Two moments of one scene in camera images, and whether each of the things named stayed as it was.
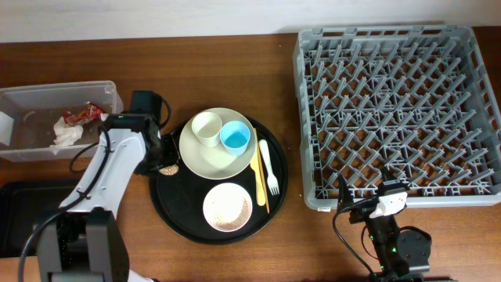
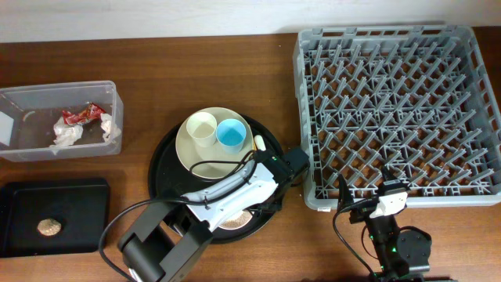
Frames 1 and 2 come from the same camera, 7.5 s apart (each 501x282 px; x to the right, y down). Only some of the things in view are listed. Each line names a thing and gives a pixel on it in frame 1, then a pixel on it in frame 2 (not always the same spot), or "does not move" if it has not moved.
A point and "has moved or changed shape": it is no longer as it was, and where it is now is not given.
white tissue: [65, 135] does not move
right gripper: [362, 207] does not move
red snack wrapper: [91, 112] does not move
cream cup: [207, 127] has moved or changed shape
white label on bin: [6, 124] does not move
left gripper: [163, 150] → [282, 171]
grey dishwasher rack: [419, 100] does not move
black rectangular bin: [23, 206] does not move
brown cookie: [169, 170] has moved or changed shape
